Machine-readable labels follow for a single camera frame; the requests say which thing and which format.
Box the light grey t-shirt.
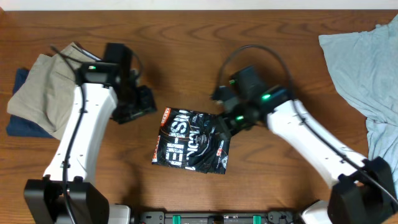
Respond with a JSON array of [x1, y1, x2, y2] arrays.
[[318, 18, 397, 182]]

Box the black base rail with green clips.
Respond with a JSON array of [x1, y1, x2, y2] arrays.
[[134, 211, 302, 224]]

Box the folded khaki trousers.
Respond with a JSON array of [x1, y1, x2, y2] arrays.
[[6, 42, 100, 140]]

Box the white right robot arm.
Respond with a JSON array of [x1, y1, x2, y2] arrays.
[[212, 86, 397, 223]]

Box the black orange-patterned sports shirt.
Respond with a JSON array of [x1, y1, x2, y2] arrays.
[[152, 107, 230, 174]]

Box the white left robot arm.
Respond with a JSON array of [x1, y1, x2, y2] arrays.
[[24, 62, 156, 223]]

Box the folded navy blue garment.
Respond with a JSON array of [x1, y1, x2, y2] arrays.
[[6, 68, 53, 139]]

